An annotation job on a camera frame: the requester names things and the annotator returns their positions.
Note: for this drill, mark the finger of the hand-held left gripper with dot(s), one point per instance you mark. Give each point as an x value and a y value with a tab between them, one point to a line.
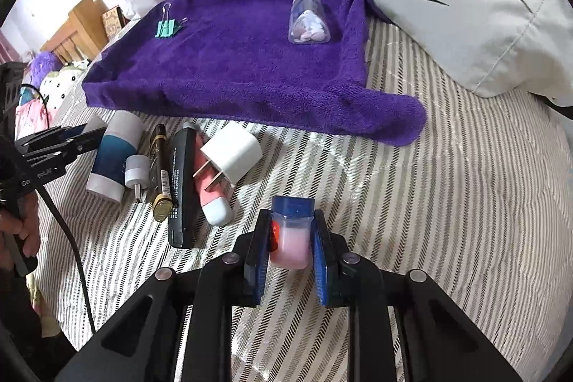
49	159
76	138

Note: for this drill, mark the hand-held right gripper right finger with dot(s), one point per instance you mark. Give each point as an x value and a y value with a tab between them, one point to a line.
321	263

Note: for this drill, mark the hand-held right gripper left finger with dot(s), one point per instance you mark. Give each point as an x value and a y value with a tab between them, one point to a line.
258	270

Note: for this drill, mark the small pink jar blue lid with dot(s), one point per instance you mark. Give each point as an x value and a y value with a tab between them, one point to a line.
291	243

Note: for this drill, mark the blue and white tube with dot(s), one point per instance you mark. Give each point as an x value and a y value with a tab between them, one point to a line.
112	158

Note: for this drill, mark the small white USB stick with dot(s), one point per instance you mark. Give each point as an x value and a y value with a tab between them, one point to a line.
135	171

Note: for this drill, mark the pink and white tube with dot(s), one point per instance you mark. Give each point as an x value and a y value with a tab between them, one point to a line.
217	207

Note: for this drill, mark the black and gold marker pen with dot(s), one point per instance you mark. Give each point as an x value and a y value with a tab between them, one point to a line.
160	171

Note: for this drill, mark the black rectangular device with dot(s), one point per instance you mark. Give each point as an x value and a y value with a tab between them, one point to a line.
182	194

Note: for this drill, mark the white charger plug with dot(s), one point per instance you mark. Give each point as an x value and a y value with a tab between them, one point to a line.
232	153

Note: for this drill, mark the person's left hand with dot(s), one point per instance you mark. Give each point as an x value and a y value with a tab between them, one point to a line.
24	225

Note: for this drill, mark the white dotted plush toy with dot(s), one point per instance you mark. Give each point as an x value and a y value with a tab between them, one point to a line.
62	86

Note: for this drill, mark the purple plush toy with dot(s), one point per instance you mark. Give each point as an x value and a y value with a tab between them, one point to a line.
44	66

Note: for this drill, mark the wooden furniture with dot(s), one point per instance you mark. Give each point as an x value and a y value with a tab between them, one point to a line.
76	33

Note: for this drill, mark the small patterned box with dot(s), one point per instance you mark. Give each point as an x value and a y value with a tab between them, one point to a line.
112	20

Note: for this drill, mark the green binder clip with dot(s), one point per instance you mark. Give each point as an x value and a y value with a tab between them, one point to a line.
166	29

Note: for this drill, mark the purple towel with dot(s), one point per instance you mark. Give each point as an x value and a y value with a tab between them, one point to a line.
241	68

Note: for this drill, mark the clear bottle with tablets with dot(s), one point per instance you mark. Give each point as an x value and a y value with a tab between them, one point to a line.
309	24

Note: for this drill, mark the light grey backpack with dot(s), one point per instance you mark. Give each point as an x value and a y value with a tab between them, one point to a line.
470	15

